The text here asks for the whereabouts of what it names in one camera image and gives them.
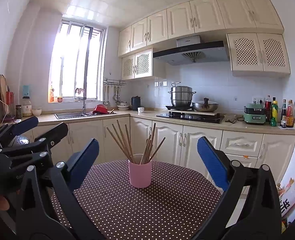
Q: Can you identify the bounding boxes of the green electric multi cooker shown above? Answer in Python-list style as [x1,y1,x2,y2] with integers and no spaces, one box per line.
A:
[243,101,266,125]

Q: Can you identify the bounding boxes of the steel wok with lid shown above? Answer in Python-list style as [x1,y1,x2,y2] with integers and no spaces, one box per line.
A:
[192,97,219,112]

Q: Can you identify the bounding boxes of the red knife holder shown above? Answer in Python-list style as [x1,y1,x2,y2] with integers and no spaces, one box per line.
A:
[5,91,14,117]

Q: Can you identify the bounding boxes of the black range hood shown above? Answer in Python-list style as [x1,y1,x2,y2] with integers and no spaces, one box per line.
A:
[152,35,230,66]

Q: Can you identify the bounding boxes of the wooden cutting board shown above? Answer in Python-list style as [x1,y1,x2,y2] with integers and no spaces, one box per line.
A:
[0,74,9,115]

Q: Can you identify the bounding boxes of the dark soda bottle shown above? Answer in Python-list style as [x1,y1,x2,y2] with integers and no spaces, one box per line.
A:
[265,95,272,123]

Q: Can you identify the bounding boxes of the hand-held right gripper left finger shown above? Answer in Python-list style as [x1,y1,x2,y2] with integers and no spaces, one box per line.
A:
[16,138,99,240]

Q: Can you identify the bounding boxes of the steel ladle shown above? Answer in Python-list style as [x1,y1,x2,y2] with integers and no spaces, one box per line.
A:
[103,85,110,106]

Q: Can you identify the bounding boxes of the stainless steel steamer pot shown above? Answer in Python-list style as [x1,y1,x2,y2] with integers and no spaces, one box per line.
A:
[168,82,196,107]

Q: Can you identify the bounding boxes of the white printed bag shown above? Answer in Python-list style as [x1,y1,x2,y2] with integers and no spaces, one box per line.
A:
[277,175,295,230]

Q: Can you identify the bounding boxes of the large jar white label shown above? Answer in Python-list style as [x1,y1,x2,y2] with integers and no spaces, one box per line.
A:
[22,96,33,117]

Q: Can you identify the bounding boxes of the bunch of wooden chopsticks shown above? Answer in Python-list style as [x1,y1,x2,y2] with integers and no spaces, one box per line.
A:
[106,119,166,165]

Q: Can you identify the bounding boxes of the beige kitchen countertop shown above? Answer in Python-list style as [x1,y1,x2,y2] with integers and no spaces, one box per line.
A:
[0,110,295,135]

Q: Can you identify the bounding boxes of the wall utensil rail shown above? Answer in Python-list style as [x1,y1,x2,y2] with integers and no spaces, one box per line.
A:
[103,78,127,87]

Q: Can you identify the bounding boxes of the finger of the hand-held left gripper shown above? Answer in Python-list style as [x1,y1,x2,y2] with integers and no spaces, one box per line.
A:
[2,122,69,170]
[0,116,39,153]

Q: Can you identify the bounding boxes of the black electric kettle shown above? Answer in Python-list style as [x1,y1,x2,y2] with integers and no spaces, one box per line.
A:
[131,96,141,111]

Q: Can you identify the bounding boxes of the steel kitchen sink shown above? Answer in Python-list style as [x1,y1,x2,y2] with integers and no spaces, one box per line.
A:
[54,112,93,119]

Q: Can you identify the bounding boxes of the dark sauce bottle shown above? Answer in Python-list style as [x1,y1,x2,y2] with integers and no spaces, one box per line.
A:
[280,99,287,128]

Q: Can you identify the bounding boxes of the cream lattice door wall cabinet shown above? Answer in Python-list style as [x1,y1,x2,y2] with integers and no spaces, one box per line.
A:
[226,32,291,77]
[121,48,166,81]

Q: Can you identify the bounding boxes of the chrome faucet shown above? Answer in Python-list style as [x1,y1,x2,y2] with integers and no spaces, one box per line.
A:
[74,88,87,114]

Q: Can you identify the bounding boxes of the green plastic bottle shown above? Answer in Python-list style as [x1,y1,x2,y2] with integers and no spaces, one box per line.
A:
[270,101,278,127]

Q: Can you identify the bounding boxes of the brown polka dot tablecloth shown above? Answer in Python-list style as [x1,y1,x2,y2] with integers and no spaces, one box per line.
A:
[51,159,223,240]

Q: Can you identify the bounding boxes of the cream upper wall cabinets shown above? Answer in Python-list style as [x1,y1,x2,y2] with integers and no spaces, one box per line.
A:
[117,0,284,58]

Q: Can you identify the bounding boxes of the black gas cooktop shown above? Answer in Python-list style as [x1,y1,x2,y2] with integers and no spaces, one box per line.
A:
[156,112,225,124]

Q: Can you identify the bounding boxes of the kitchen window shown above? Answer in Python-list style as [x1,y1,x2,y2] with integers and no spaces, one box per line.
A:
[49,17,105,103]

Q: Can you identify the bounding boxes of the person's left hand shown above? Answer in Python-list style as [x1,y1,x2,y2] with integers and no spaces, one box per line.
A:
[0,195,10,212]

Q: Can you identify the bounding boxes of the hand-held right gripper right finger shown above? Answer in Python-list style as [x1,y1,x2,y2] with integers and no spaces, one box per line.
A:
[195,136,281,240]

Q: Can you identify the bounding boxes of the pink cylindrical cup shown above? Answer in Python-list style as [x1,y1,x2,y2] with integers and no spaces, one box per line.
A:
[128,154,152,189]

